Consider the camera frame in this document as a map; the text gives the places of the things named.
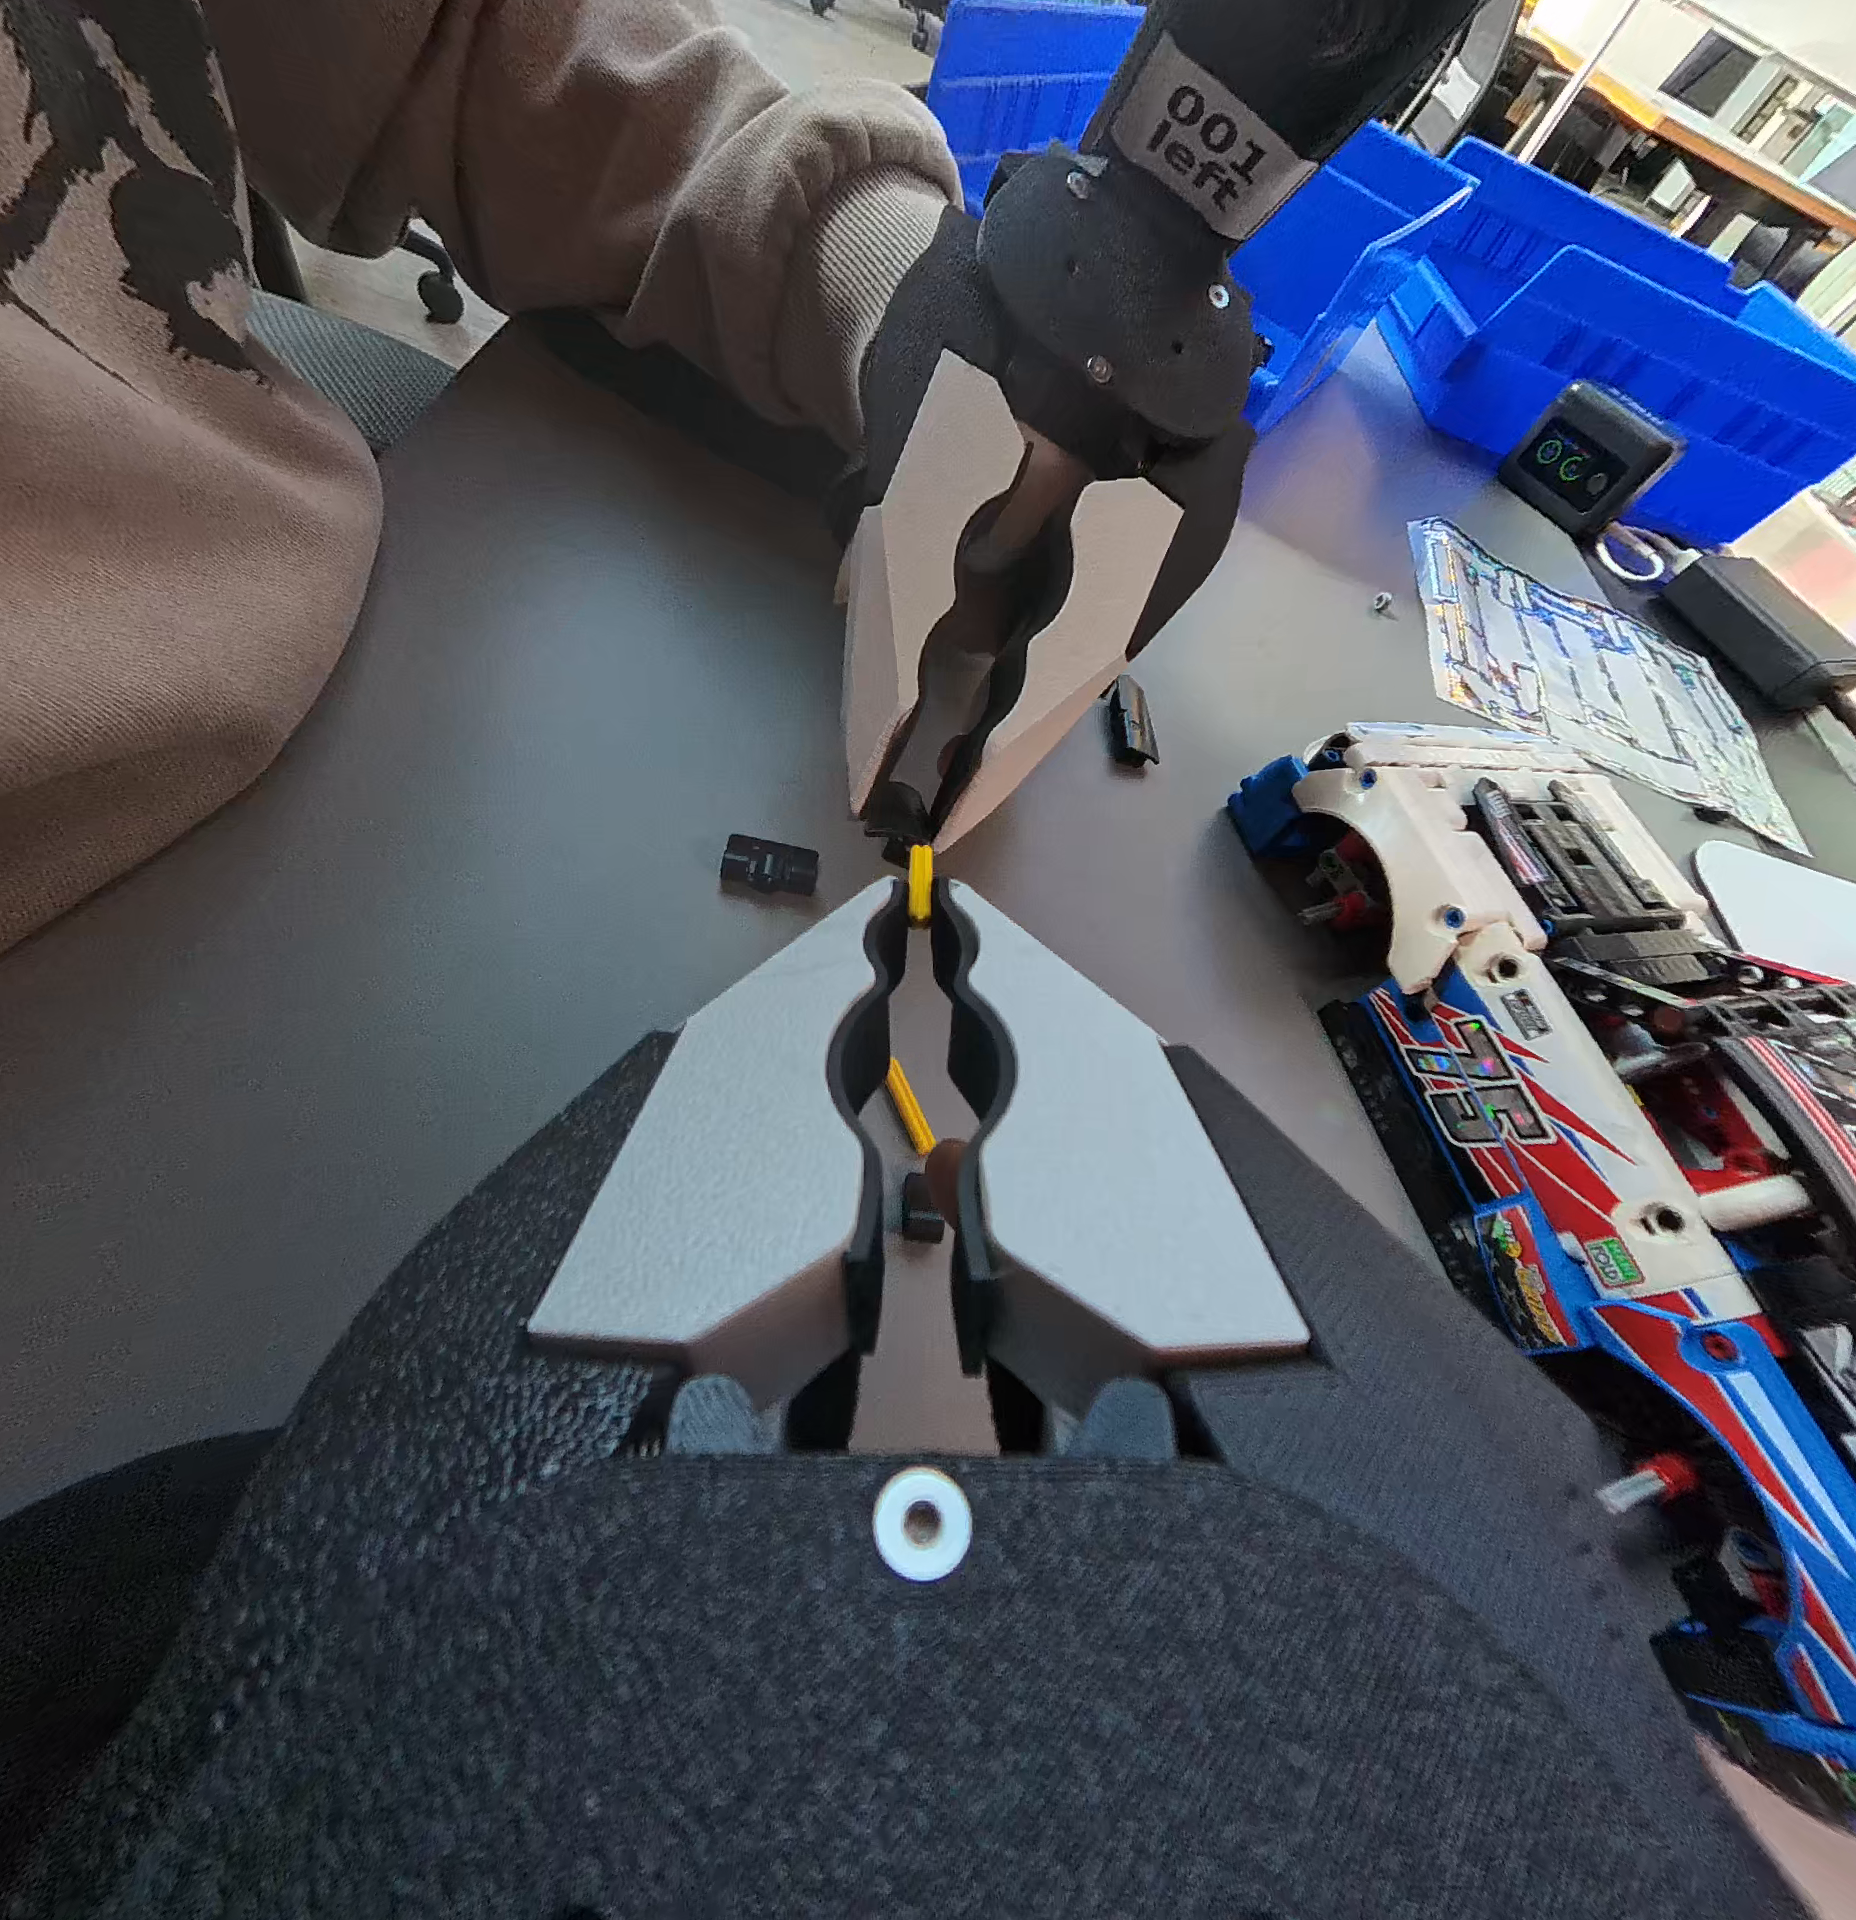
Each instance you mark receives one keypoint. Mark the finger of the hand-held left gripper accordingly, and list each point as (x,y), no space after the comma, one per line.
(907,571)
(1092,631)

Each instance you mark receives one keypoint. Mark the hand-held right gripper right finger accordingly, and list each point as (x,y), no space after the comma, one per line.
(1139,1200)

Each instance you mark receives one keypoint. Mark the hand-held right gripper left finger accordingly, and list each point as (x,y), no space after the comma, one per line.
(719,1185)

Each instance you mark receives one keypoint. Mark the black cylindrical connector piece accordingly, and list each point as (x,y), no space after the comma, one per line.
(897,822)

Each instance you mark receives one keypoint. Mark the brick-built toy race car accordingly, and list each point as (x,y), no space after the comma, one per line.
(1408,885)

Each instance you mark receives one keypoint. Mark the person's left forearm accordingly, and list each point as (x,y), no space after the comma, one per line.
(598,179)

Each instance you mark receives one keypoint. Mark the background wooden desk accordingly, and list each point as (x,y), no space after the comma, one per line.
(1694,136)

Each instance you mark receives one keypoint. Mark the person's left hand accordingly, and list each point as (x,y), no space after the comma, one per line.
(1042,512)

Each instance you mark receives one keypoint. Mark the person's right hand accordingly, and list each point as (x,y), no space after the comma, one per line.
(950,1173)

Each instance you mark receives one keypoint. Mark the long black brick piece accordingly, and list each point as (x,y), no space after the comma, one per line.
(1131,727)

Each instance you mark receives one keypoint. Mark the small black curved connector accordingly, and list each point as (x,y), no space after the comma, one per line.
(920,1212)

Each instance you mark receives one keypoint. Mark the black brick piece with nubs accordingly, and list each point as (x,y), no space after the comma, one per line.
(762,866)

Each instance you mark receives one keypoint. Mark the holographic sticker sheet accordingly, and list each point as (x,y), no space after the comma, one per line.
(1617,690)

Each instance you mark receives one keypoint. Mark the black device with green display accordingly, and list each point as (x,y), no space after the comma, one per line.
(1634,450)

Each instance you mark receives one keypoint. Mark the grey chair seat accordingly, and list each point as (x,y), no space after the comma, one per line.
(359,376)

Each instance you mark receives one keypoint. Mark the black power adapter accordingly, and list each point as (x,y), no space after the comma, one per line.
(1769,631)

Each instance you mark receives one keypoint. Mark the white adjustable stand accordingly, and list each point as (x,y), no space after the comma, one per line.
(1799,899)

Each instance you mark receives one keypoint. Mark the black mesh wrist rest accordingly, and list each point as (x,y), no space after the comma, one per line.
(59,1650)

